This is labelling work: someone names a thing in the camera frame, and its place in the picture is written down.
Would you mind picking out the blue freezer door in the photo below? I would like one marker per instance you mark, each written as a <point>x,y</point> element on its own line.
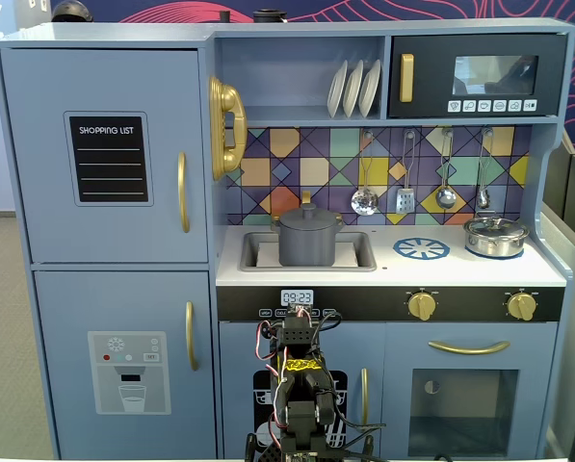
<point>65,308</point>

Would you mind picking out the gray pot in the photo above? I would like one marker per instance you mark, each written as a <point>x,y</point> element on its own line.
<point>306,248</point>

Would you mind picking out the black cylinder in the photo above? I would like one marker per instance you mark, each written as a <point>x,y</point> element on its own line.
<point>268,17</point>

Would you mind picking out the gold toy telephone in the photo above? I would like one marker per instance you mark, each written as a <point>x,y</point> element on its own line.
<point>229,101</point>

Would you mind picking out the small metal spoon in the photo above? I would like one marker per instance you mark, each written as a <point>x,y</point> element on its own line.
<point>483,197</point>

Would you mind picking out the blue dishwasher door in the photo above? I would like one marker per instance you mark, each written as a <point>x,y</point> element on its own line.
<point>239,346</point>

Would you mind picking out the metal ladle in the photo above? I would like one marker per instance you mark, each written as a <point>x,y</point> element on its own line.
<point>446,197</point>

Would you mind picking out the blue oven door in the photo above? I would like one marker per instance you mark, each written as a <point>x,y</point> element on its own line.
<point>398,346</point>

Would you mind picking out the metal skimmer spoon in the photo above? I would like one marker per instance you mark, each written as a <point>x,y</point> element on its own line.
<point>364,201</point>

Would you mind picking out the metal slotted spatula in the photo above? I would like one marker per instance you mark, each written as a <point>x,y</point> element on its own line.
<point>405,201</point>

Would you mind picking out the small black cap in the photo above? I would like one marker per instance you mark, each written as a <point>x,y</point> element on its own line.
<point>224,16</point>

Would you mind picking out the black dishwasher sticker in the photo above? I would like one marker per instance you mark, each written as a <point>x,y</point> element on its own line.
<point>263,385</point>

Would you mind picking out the blue fridge door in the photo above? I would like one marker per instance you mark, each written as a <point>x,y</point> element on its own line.
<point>36,144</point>

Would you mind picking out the steel pot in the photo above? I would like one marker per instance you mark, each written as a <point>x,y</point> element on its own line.
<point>494,246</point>

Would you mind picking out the gold faucet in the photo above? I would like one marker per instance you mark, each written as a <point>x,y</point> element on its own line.
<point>306,196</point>

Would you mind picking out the black microwave door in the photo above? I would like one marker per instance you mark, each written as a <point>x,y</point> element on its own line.
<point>431,72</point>

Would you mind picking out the black helmet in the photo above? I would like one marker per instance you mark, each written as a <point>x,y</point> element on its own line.
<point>72,12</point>

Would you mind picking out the blue wooden toy kitchen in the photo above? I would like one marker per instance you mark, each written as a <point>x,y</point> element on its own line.
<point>316,31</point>

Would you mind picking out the black shopping list board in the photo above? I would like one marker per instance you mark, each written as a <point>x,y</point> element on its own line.
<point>109,159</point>

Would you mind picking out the steel pot lid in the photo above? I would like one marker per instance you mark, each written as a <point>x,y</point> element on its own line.
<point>494,226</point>

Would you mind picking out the white toy plate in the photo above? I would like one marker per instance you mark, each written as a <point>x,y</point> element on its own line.
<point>352,91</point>
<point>336,91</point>
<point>370,89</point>

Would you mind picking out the gray pot lid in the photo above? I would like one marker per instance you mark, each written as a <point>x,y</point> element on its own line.
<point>308,222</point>

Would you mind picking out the digital clock display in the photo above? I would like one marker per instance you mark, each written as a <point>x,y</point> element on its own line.
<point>296,297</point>

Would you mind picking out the gold stove knob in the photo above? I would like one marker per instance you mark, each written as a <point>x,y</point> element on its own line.
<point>522,306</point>
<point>422,305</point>

